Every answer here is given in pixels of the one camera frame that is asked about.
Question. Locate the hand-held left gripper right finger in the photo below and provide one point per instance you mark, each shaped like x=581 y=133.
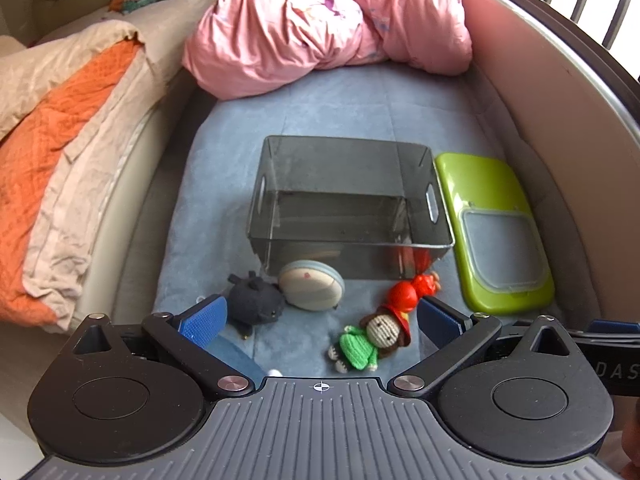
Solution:
x=439 y=321

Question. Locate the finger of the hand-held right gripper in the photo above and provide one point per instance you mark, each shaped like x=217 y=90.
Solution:
x=617 y=327

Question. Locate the pink duvet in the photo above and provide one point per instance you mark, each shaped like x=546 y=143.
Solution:
x=320 y=20

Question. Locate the dark crib rail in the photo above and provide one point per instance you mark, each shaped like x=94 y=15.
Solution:
x=575 y=5

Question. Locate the orange and beige quilt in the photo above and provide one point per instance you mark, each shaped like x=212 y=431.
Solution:
x=65 y=135

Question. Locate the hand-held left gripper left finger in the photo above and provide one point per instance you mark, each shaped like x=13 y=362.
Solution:
x=204 y=321

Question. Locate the black plush toy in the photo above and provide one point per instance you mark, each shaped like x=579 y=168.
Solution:
x=255 y=302

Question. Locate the grey transparent storage box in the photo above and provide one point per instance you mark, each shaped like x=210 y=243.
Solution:
x=345 y=210

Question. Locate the red plastic toy figure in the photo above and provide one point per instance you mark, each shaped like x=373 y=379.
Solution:
x=412 y=292

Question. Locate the round beige zip pouch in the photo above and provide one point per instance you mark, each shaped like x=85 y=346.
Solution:
x=310 y=285

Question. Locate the green lidded plastic container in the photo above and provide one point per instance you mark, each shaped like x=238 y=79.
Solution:
x=480 y=195

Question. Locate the crocheted doll green dress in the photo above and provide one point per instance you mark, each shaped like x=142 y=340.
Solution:
x=372 y=337

